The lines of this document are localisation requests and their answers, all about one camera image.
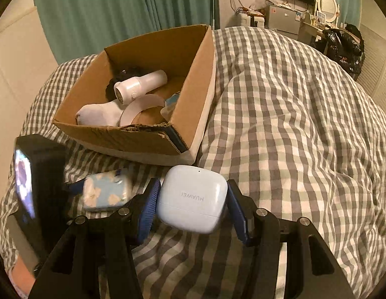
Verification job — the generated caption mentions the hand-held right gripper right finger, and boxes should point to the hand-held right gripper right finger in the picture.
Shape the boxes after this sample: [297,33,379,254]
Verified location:
[226,179,357,299]

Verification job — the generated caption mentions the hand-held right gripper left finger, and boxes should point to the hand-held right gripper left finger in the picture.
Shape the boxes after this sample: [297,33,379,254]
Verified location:
[29,177,162,299]

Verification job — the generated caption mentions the blue white tissue packet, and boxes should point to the blue white tissue packet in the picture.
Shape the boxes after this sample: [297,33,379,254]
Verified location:
[82,171,133,213]

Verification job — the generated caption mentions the brown cardboard box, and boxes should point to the brown cardboard box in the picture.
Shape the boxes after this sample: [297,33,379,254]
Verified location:
[52,24,217,166]

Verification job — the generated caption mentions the pale blue earbuds case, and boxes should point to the pale blue earbuds case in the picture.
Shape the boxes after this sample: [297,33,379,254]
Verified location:
[156,164,229,234]

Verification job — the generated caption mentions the pale sock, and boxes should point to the pale sock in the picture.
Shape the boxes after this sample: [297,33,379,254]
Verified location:
[75,99,124,128]

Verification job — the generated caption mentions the white tape roll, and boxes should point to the white tape roll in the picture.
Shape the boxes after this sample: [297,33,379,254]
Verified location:
[119,95,166,128]

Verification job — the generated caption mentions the blue clear plastic packet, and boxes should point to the blue clear plastic packet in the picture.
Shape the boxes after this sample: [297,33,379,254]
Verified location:
[160,91,181,122]

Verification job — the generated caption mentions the white cylindrical handheld device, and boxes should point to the white cylindrical handheld device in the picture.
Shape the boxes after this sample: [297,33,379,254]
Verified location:
[113,70,168,106]

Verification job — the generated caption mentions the black round object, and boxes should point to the black round object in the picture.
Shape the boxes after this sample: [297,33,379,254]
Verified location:
[105,66,147,100]

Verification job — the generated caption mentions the person's left forearm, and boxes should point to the person's left forearm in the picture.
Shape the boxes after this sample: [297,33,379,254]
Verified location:
[6,252,37,297]

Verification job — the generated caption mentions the grey white checkered blanket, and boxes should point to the grey white checkered blanket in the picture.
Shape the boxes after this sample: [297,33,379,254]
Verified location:
[0,26,386,299]

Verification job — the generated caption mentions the wide green curtain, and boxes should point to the wide green curtain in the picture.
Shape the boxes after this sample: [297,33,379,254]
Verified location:
[140,0,219,32]
[31,0,150,65]

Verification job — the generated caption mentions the white dressing table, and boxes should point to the white dressing table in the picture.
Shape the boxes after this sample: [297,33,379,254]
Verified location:
[297,22,329,51]

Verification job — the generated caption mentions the small grey fridge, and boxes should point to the small grey fridge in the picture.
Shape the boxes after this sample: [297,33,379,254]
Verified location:
[264,4,301,37]

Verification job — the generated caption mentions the white louvred wardrobe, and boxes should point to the white louvred wardrobe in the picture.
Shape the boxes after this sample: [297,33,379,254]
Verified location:
[356,12,386,101]

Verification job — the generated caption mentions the white oval mirror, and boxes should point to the white oval mirror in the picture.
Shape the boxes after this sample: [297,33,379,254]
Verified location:
[314,0,340,24]

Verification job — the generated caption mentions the narrow green curtain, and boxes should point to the narrow green curtain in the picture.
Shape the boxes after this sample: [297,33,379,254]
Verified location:
[320,0,362,28]

